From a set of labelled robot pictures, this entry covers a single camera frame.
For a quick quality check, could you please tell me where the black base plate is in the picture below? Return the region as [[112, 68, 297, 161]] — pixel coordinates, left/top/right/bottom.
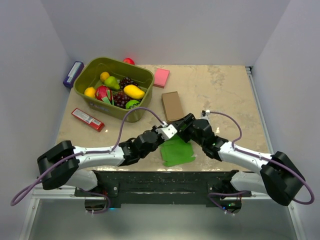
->
[[75, 170, 241, 209]]

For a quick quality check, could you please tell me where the green round fruit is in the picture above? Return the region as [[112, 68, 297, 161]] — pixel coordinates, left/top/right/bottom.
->
[[125, 99, 140, 110]]

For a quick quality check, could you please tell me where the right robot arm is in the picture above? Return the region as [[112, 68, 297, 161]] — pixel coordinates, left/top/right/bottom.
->
[[172, 113, 305, 206]]

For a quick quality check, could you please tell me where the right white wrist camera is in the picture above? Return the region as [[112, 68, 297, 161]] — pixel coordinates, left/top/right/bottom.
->
[[201, 109, 211, 119]]

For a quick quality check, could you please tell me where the purple blue box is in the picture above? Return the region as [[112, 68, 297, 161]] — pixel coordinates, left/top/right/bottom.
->
[[63, 61, 84, 89]]

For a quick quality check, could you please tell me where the yellow lemon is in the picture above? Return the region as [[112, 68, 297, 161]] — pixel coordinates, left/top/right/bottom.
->
[[83, 87, 96, 99]]

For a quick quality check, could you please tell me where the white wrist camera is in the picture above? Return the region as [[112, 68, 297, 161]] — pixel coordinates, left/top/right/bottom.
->
[[201, 109, 211, 119], [155, 121, 178, 141]]

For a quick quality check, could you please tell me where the aluminium frame rail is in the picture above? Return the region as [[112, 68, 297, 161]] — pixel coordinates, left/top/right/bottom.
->
[[31, 186, 103, 200]]

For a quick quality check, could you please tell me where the small orange fruit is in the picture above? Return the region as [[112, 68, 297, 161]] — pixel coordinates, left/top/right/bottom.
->
[[99, 71, 110, 83]]

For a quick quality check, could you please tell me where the olive green plastic bin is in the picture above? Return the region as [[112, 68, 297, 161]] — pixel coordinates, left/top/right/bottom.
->
[[73, 57, 154, 120]]

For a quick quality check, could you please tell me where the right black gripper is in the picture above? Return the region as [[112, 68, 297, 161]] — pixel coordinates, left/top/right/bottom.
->
[[169, 113, 205, 148]]

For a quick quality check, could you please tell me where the red rectangular box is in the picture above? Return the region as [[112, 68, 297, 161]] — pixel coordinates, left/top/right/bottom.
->
[[71, 108, 105, 132]]

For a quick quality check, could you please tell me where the green paper box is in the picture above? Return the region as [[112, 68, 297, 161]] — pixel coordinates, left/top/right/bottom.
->
[[159, 135, 196, 167]]

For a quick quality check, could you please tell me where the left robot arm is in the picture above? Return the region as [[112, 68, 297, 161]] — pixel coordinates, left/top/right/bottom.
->
[[37, 127, 165, 196]]

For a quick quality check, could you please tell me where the dark purple grapes back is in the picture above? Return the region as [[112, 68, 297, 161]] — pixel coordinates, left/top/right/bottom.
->
[[119, 77, 138, 90]]

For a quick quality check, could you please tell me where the yellow mango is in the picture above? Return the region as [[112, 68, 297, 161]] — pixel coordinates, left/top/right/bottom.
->
[[123, 84, 145, 100]]

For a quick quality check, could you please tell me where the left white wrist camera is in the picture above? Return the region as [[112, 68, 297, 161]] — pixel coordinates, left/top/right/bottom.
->
[[155, 121, 178, 141]]

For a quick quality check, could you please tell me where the red apple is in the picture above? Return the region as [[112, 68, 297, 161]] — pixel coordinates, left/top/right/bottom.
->
[[123, 58, 135, 65]]

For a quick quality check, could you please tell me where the brown cardboard box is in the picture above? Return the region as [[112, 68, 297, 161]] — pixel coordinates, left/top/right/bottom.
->
[[161, 91, 185, 123]]

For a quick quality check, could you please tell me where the dark red grapes front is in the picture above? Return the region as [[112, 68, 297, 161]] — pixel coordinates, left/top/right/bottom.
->
[[113, 92, 131, 109]]

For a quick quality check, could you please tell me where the green pear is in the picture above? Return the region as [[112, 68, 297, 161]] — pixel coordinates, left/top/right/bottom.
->
[[104, 76, 120, 91]]

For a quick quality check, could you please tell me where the pink box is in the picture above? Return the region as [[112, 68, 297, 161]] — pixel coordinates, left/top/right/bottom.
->
[[153, 68, 170, 89]]

